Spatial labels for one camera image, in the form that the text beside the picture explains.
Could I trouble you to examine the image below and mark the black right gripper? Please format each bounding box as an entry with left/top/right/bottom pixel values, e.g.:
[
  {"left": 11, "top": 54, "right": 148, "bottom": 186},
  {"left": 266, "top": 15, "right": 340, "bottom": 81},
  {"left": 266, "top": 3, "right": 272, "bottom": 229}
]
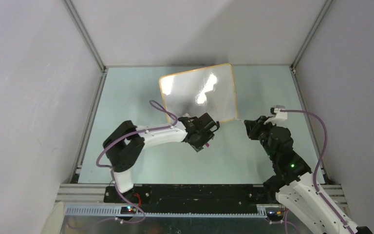
[{"left": 245, "top": 116, "right": 277, "bottom": 161}]

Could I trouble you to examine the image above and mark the yellow framed whiteboard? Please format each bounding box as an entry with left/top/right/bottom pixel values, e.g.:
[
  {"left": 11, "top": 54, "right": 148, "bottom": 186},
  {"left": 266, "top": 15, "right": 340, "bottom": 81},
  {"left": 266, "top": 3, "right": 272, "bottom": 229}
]
[{"left": 158, "top": 63, "right": 238, "bottom": 122}]

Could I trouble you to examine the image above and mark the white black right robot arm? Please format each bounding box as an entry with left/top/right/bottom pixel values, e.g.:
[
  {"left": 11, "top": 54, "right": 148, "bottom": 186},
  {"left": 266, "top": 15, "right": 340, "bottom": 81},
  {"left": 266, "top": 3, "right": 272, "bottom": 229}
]
[{"left": 243, "top": 116, "right": 371, "bottom": 234}]

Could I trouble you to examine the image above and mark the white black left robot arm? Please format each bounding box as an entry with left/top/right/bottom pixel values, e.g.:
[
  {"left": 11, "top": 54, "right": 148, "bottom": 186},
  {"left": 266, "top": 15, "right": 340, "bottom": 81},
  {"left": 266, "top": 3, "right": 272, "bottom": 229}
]
[{"left": 101, "top": 113, "right": 220, "bottom": 203}]

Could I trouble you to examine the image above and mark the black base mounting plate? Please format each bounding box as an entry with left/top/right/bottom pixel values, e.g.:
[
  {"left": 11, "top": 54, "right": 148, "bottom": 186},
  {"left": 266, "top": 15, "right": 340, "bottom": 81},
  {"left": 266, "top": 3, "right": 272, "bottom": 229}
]
[{"left": 103, "top": 184, "right": 279, "bottom": 213}]

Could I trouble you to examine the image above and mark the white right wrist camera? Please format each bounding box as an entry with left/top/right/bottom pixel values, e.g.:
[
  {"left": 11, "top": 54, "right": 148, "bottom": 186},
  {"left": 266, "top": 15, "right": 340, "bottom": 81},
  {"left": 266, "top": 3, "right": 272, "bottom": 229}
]
[{"left": 264, "top": 105, "right": 287, "bottom": 125}]

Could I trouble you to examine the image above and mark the grey slotted cable duct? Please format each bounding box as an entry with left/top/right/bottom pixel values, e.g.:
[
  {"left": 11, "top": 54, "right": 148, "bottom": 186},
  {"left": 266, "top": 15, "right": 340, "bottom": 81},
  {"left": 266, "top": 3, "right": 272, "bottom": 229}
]
[{"left": 65, "top": 205, "right": 267, "bottom": 218}]

